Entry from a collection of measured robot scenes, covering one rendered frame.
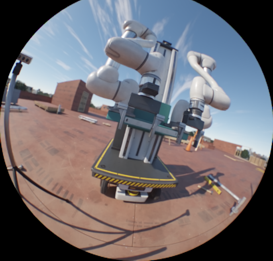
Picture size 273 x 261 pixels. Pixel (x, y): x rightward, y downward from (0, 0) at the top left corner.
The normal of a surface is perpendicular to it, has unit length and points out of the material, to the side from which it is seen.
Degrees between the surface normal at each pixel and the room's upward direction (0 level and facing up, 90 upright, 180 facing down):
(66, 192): 0
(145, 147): 90
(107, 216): 0
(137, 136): 90
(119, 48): 125
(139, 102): 90
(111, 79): 94
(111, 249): 0
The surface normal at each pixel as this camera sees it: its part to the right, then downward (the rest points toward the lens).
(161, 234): 0.28, -0.96
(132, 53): 0.31, 0.60
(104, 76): 0.37, 0.26
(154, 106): 0.11, 0.08
